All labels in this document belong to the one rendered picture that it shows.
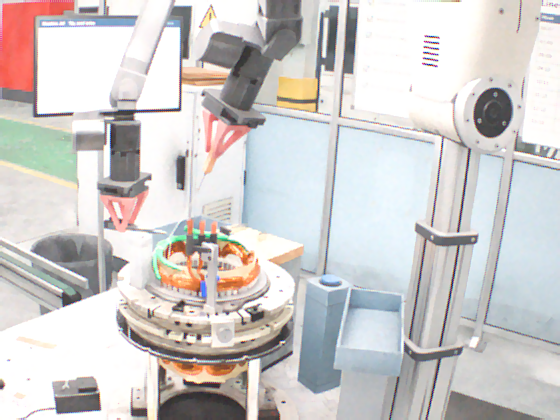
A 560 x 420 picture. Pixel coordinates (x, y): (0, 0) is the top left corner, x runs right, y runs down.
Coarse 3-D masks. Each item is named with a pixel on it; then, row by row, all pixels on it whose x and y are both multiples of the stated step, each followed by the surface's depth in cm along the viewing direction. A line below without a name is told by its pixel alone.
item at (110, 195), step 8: (104, 192) 111; (112, 192) 111; (104, 200) 112; (112, 200) 113; (120, 200) 111; (128, 200) 110; (112, 208) 114; (128, 208) 112; (112, 216) 114; (128, 216) 113; (120, 224) 115
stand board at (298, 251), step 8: (240, 232) 151; (248, 232) 151; (256, 232) 152; (248, 240) 146; (256, 240) 146; (272, 240) 147; (280, 240) 147; (256, 248) 141; (264, 248) 141; (272, 248) 142; (280, 248) 142; (288, 248) 143; (296, 248) 143; (256, 256) 136; (264, 256) 137; (272, 256) 137; (280, 256) 139; (288, 256) 141; (296, 256) 144
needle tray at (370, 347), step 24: (360, 312) 122; (384, 312) 123; (360, 336) 112; (384, 336) 113; (336, 360) 101; (360, 360) 100; (384, 360) 99; (360, 384) 110; (384, 384) 109; (360, 408) 111
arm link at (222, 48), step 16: (208, 32) 94; (224, 32) 93; (240, 32) 95; (256, 32) 97; (288, 32) 93; (208, 48) 93; (224, 48) 95; (240, 48) 96; (272, 48) 94; (288, 48) 94; (224, 64) 97
